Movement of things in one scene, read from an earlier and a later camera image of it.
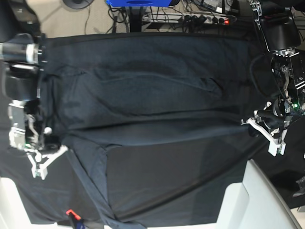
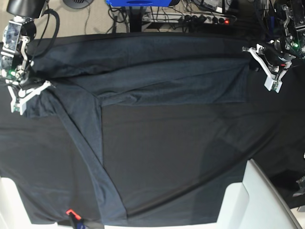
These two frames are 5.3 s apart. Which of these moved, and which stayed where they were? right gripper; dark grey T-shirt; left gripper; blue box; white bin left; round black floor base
Moved: left gripper; right gripper
Stayed: blue box; dark grey T-shirt; round black floor base; white bin left
